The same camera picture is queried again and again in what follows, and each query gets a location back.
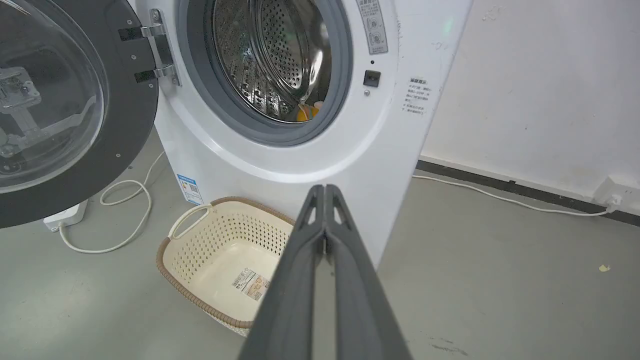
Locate black round washer door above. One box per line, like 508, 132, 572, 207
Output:
0, 0, 181, 229

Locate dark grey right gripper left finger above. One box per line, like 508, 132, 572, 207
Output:
238, 184, 326, 360

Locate white power strip cable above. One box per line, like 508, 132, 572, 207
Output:
59, 151, 166, 254

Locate white cable along wall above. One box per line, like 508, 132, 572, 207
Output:
412, 174, 622, 217

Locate white power strip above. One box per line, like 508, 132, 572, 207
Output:
43, 199, 89, 233

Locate orange yellow item in drum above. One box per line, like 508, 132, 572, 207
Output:
296, 101, 325, 123

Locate white wall socket box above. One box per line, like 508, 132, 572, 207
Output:
593, 176, 640, 217

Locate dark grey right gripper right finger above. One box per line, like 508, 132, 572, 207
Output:
323, 184, 413, 360

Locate white front-load washing machine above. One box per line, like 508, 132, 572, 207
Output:
127, 0, 474, 269

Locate cream plastic laundry basket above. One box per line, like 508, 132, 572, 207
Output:
156, 196, 297, 337

